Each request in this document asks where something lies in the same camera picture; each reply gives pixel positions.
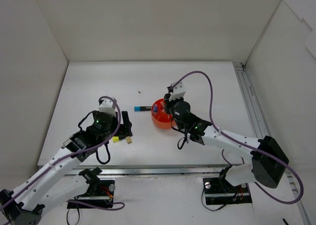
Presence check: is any aluminium rail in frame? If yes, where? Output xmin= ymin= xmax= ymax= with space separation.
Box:
xmin=64 ymin=164 xmax=229 ymax=177
xmin=233 ymin=62 xmax=313 ymax=225

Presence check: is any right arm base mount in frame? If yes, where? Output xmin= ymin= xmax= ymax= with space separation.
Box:
xmin=201 ymin=166 xmax=252 ymax=212

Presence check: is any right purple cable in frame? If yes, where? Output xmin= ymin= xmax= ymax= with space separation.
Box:
xmin=170 ymin=71 xmax=305 ymax=205

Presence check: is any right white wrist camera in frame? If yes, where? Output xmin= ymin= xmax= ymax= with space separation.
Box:
xmin=168 ymin=82 xmax=186 ymax=101

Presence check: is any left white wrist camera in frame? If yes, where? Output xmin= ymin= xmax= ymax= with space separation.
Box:
xmin=98 ymin=96 xmax=117 ymax=117

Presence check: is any front aluminium rail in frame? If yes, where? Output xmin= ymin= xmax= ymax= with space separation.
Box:
xmin=64 ymin=164 xmax=229 ymax=177

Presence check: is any yellow cap black highlighter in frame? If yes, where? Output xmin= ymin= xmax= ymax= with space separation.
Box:
xmin=112 ymin=135 xmax=125 ymax=143

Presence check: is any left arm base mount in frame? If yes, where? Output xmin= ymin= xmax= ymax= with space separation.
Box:
xmin=74 ymin=167 xmax=115 ymax=208

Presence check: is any purple cable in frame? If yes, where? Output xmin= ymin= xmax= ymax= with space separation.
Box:
xmin=0 ymin=96 xmax=126 ymax=225
xmin=170 ymin=71 xmax=305 ymax=205

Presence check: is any orange round compartment organizer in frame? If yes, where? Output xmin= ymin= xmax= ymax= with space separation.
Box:
xmin=151 ymin=99 xmax=176 ymax=130

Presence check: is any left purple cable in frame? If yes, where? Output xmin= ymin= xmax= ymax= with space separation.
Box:
xmin=0 ymin=96 xmax=126 ymax=225

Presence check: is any blue cap black highlighter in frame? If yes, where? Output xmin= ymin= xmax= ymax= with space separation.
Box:
xmin=134 ymin=106 xmax=152 ymax=112

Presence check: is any right aluminium rail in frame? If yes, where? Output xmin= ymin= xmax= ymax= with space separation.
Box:
xmin=233 ymin=62 xmax=313 ymax=225

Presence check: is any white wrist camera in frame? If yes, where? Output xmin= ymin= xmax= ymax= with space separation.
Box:
xmin=168 ymin=82 xmax=186 ymax=101
xmin=98 ymin=96 xmax=117 ymax=117

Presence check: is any beige eraser block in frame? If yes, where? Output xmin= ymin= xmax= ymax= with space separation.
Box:
xmin=125 ymin=136 xmax=132 ymax=144

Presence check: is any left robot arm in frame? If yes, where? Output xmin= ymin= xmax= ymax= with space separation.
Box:
xmin=0 ymin=111 xmax=132 ymax=225

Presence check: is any clear bottle blue cap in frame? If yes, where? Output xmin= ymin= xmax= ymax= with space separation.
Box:
xmin=152 ymin=105 xmax=158 ymax=115

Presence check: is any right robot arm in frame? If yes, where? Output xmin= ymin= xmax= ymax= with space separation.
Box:
xmin=163 ymin=93 xmax=289 ymax=191

